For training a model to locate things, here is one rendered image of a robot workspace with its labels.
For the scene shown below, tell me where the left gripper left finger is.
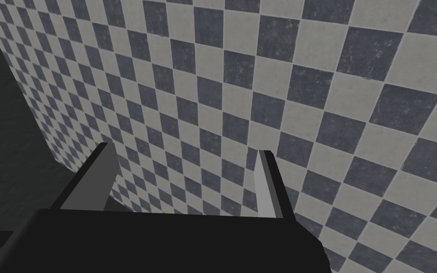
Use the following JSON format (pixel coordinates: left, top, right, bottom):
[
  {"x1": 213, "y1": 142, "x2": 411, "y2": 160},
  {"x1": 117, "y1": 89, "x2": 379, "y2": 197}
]
[{"x1": 49, "y1": 142, "x2": 121, "y2": 211}]

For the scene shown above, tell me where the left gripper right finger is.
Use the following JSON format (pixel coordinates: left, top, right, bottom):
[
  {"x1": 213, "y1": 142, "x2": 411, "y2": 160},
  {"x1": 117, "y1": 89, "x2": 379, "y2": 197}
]
[{"x1": 254, "y1": 149, "x2": 297, "y2": 220}]

